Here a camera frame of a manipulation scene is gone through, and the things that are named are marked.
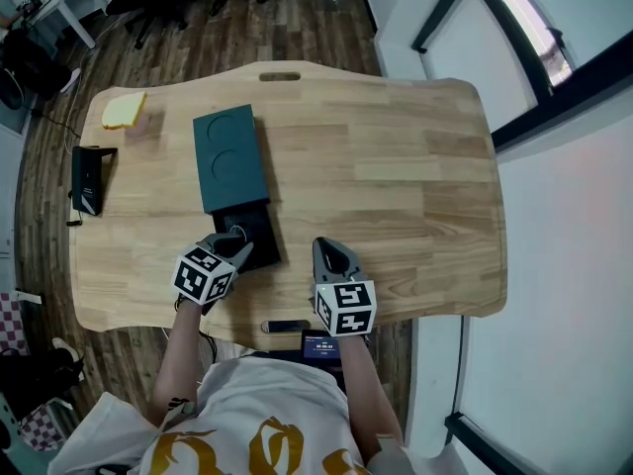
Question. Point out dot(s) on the black tablet screen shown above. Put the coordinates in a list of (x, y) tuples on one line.
[(321, 347)]

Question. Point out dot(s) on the black partition frame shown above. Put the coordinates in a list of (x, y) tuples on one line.
[(475, 443)]

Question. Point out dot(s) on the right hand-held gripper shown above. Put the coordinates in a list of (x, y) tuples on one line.
[(346, 305)]

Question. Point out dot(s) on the pink checkered mat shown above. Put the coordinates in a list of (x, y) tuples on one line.
[(42, 426)]

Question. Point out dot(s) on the person's left forearm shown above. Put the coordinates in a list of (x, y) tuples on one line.
[(180, 359)]

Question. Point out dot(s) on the dark green box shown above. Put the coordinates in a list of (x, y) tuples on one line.
[(230, 161)]

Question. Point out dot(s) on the toy bread slice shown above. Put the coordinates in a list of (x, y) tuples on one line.
[(122, 112)]

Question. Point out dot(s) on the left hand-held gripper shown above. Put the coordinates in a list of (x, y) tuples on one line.
[(205, 277)]

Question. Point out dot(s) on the black flat device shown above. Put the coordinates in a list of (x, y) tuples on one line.
[(88, 181)]

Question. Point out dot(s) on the white desk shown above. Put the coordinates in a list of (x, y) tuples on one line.
[(64, 3)]

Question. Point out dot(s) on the white printed t-shirt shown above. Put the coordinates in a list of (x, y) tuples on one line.
[(267, 413)]

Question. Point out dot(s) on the person's right forearm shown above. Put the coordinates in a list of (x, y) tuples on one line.
[(368, 399)]

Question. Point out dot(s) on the black framed window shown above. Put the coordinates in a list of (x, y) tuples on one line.
[(559, 28)]

